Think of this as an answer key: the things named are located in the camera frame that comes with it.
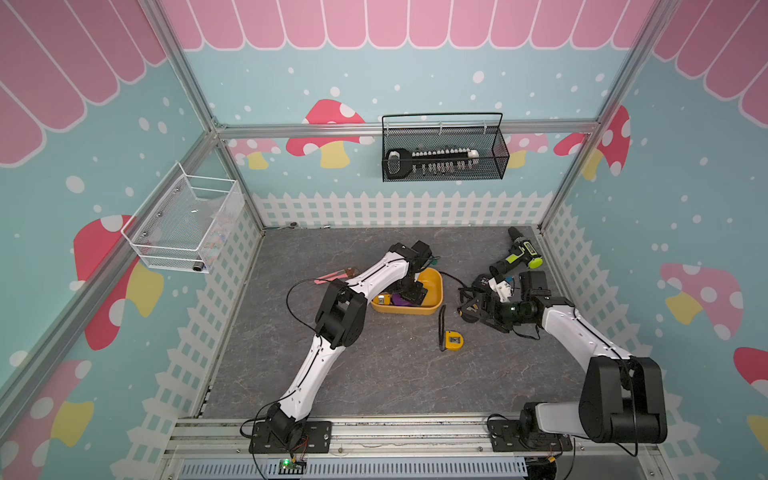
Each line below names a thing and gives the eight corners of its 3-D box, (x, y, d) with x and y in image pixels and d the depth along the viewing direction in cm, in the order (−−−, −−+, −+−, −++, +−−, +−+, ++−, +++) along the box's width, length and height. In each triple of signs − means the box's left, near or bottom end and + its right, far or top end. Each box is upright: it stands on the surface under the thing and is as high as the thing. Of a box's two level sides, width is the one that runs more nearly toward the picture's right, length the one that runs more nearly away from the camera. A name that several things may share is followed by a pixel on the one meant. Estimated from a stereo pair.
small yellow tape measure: (446, 350, 91) (447, 347, 89) (444, 333, 94) (445, 330, 92) (463, 350, 91) (464, 347, 89) (460, 333, 94) (462, 330, 92)
